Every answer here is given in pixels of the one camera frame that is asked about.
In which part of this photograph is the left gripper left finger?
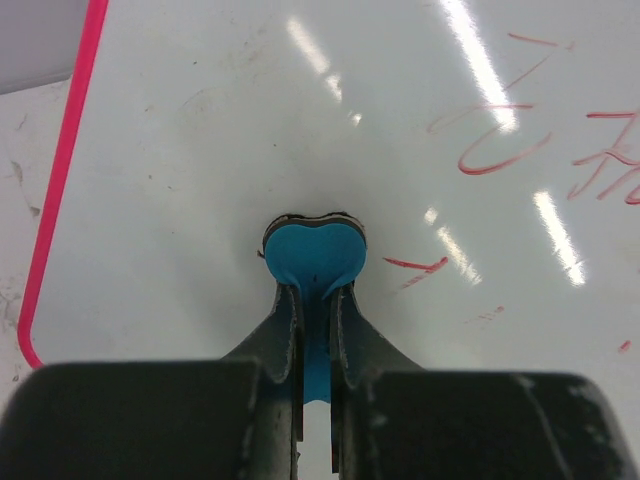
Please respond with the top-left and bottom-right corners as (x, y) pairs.
(222, 283), (304, 479)

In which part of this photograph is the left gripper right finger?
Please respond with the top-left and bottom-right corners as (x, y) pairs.
(329, 283), (423, 479)

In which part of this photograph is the blue whiteboard eraser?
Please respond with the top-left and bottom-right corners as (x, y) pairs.
(262, 212), (367, 403)

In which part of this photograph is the pink framed whiteboard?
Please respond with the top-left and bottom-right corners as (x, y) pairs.
(17, 0), (640, 404)

